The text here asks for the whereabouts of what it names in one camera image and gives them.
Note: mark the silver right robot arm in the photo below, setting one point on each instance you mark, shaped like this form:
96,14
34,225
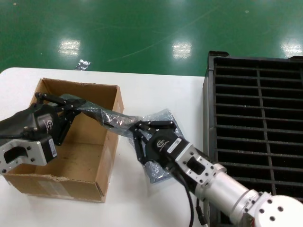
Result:
227,189

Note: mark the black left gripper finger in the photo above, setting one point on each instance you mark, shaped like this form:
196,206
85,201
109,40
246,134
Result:
65,123
64,104

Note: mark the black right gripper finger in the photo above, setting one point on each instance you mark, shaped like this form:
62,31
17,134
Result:
141,149
154,127

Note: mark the brown cardboard box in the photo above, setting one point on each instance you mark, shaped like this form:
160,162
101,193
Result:
78,153

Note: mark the shiny foil scrap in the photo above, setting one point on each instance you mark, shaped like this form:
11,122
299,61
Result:
82,64

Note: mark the dark antistatic bag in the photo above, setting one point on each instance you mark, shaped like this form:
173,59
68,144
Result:
99,111

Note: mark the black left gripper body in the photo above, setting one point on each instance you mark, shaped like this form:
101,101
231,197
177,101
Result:
47,120

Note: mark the black slotted plastic container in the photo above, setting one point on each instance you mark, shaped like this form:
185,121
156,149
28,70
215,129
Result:
209,106

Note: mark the wrist camera silver bracket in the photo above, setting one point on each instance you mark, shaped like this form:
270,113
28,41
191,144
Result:
189,151
33,151

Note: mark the right wrist camera silver bracket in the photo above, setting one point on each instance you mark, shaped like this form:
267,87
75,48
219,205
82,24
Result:
189,151

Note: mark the left wrist camera silver bracket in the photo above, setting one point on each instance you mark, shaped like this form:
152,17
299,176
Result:
33,151

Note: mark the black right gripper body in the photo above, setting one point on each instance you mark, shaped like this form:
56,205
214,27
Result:
158,149

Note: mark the crinkled grey antistatic bag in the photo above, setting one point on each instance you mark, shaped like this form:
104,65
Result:
161,116

